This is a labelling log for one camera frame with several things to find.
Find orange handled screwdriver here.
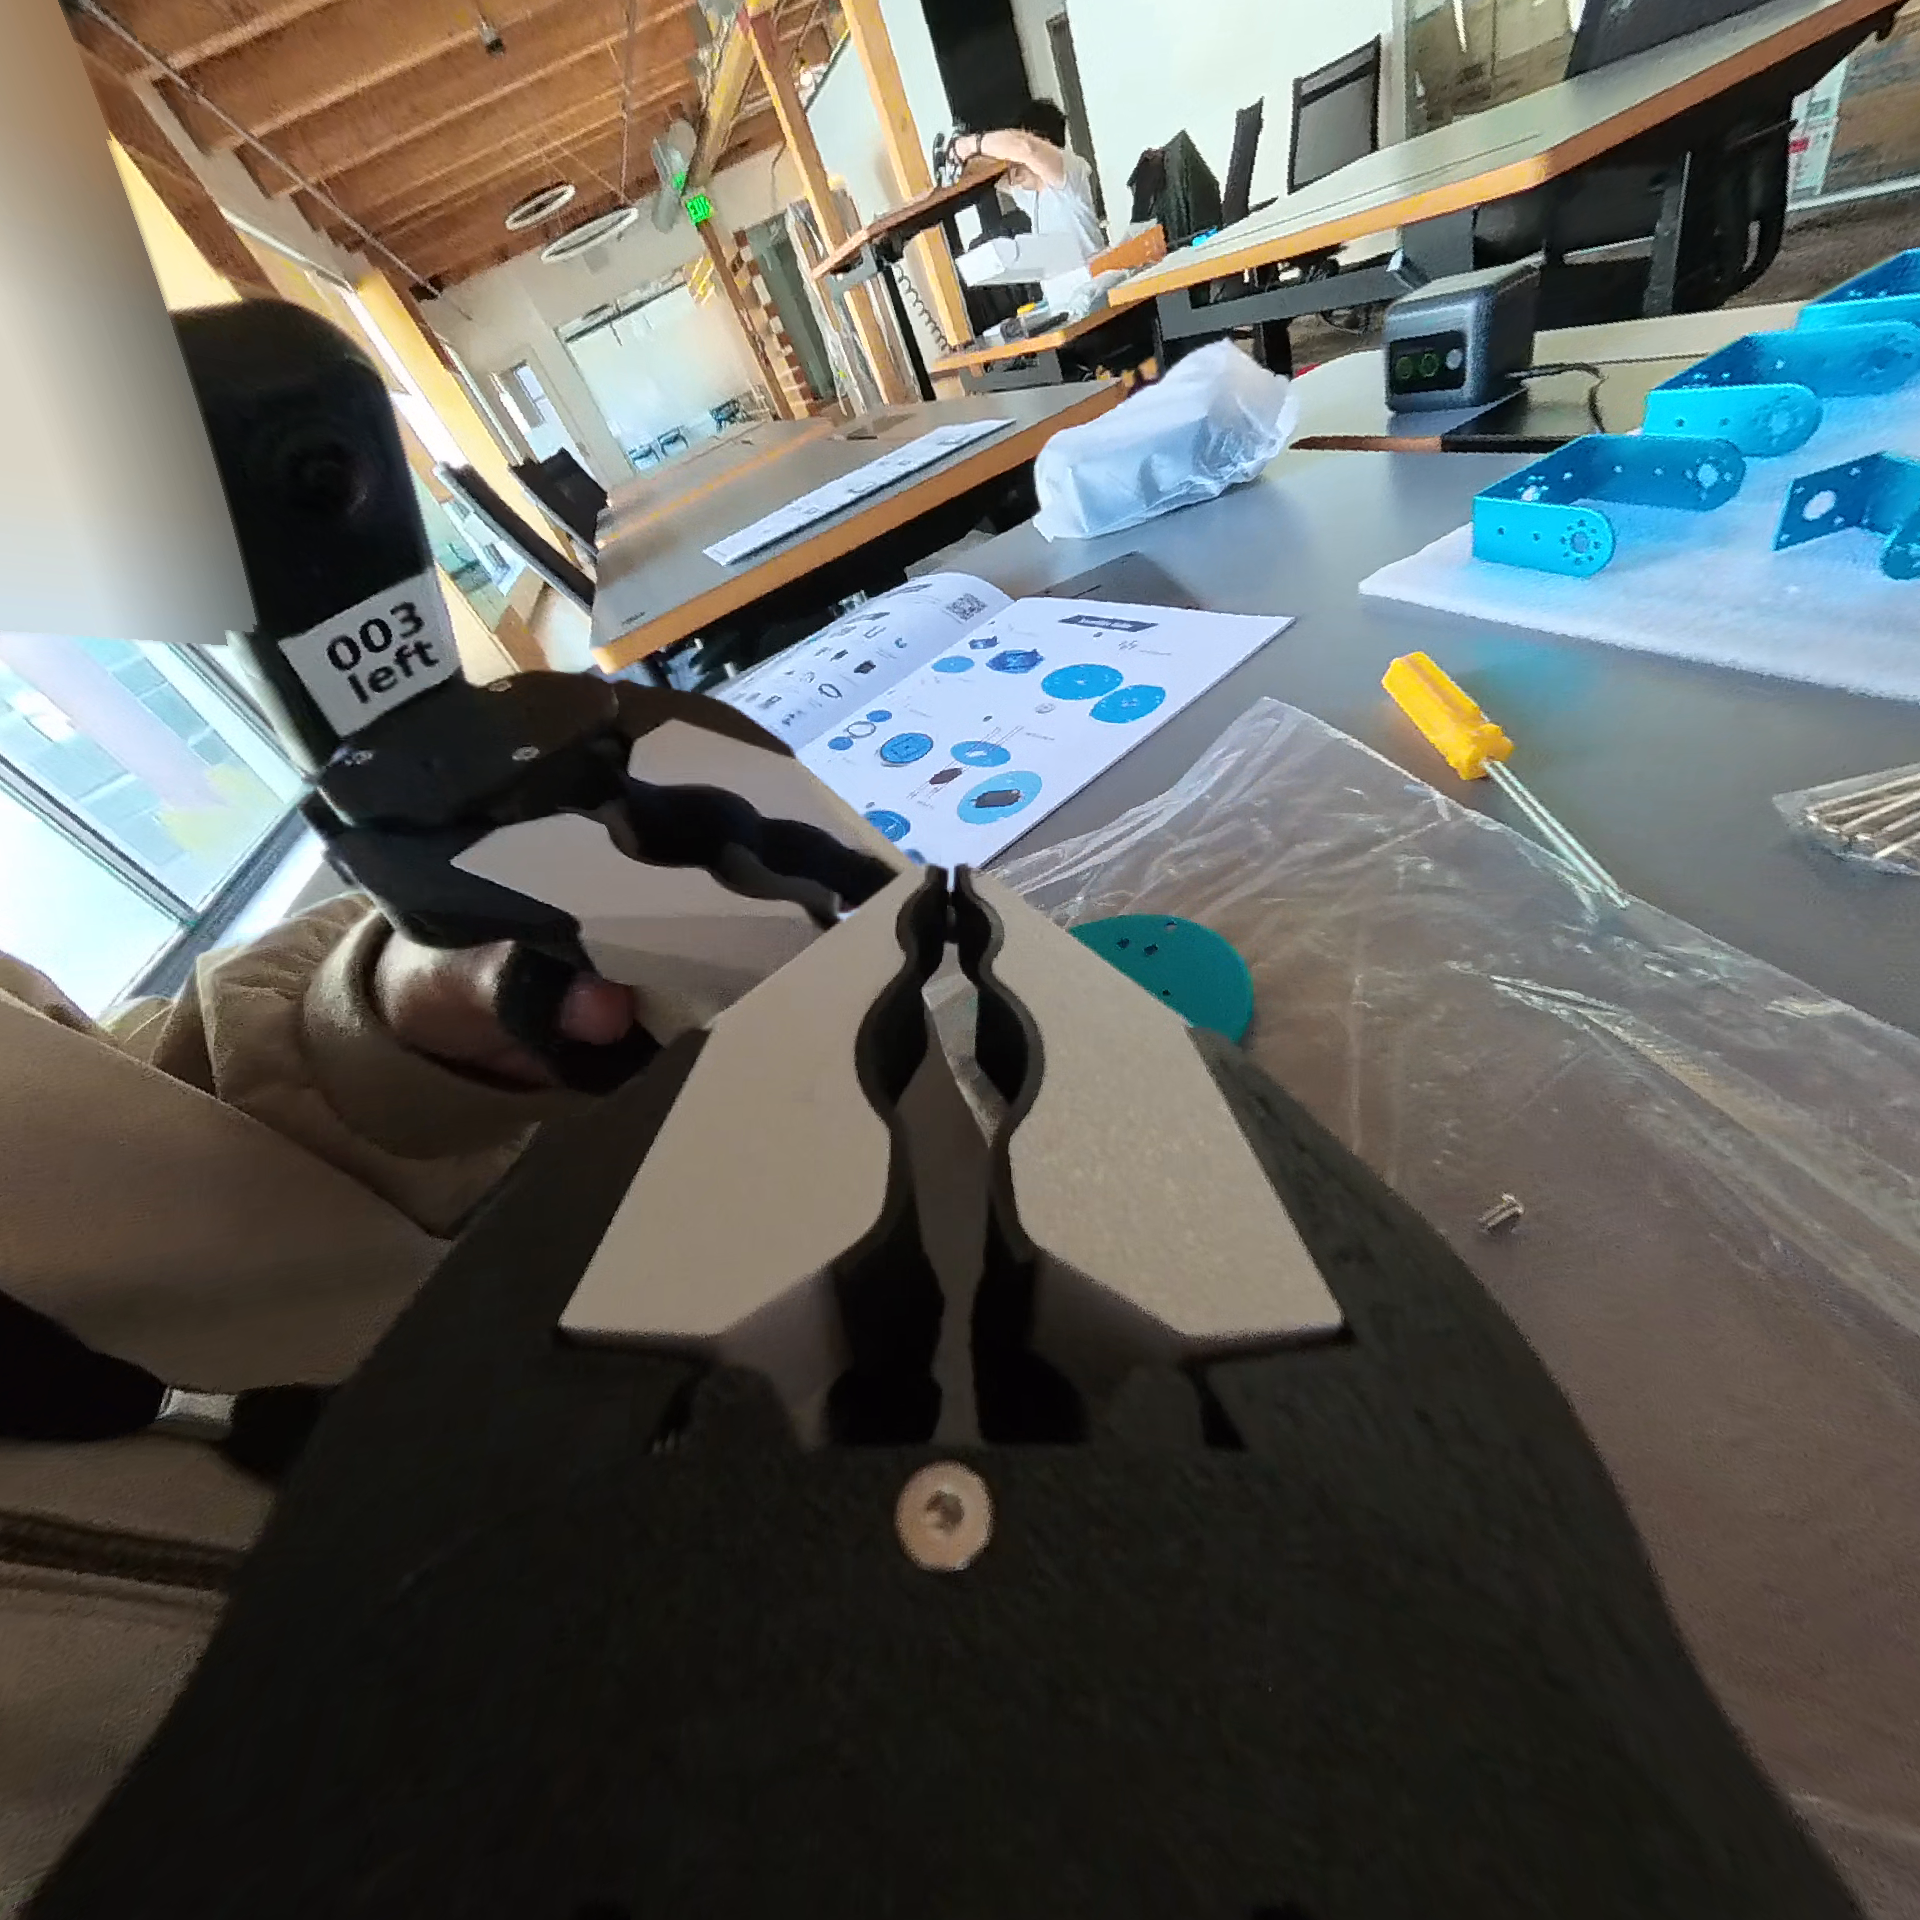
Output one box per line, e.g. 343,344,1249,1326
1380,652,1632,914

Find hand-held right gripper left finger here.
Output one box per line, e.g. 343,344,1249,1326
555,866,954,1449

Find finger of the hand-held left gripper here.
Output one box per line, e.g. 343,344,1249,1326
622,722,923,910
448,816,846,1040

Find assembly guide booklet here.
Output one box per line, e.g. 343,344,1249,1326
711,568,1299,874

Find white paper sheet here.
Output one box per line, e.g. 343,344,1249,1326
703,415,1020,568

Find black office chair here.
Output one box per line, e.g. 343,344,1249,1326
1288,37,1386,193

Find black strap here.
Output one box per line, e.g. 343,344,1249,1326
0,1288,168,1442

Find white plastic bag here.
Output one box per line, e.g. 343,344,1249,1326
1031,335,1302,544

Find large window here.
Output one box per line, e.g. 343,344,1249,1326
0,631,320,1021

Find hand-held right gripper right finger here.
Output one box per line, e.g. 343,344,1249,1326
958,866,1352,1360

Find long wooden edged desk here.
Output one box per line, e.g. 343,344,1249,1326
1107,0,1900,376

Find clear plastic bag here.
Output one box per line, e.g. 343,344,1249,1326
984,697,1920,1920

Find small blue metal bracket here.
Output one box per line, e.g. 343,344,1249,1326
1774,450,1920,583

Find white foam sheet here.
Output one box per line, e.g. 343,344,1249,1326
1359,300,1920,705

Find dark grey electronic device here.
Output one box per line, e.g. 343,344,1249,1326
1380,263,1548,415

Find blue round metal plate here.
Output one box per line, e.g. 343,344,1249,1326
1068,914,1257,1047

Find blue U-shaped metal bracket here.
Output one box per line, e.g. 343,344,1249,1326
1471,433,1750,583
1792,246,1920,335
1641,320,1920,460

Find person's left hand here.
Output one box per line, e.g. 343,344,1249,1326
369,914,643,1087

